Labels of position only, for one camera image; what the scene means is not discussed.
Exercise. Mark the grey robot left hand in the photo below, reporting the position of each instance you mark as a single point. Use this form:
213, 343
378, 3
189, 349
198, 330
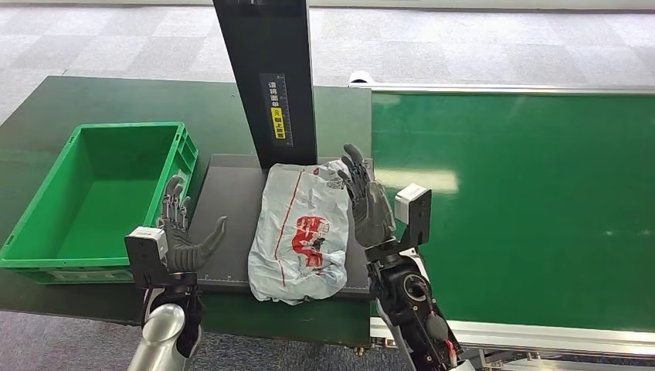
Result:
181, 248

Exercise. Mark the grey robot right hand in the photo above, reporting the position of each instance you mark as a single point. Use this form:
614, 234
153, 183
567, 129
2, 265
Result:
371, 215

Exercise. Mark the white plastic package red print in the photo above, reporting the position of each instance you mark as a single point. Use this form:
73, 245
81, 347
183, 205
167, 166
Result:
302, 230

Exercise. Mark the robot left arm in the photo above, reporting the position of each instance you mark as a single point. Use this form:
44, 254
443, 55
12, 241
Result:
163, 327

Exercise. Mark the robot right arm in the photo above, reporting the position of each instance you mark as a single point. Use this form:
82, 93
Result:
414, 307

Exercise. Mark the grey machine scale platform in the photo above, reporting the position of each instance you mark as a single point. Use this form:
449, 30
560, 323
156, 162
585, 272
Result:
230, 215

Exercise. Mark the green conveyor belt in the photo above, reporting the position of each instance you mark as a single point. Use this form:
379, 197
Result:
537, 205

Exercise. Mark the black machine column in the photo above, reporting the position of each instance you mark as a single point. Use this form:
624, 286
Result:
266, 66

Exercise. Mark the white round object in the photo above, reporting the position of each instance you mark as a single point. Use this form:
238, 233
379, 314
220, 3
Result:
361, 77

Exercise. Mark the green plastic crate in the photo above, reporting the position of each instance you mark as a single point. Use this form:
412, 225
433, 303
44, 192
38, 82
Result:
30, 240

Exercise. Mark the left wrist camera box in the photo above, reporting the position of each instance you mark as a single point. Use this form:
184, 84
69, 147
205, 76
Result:
146, 251

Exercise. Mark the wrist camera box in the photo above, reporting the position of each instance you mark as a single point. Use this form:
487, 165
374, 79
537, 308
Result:
413, 210
146, 251

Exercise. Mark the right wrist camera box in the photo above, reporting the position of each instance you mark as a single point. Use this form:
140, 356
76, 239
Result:
413, 210

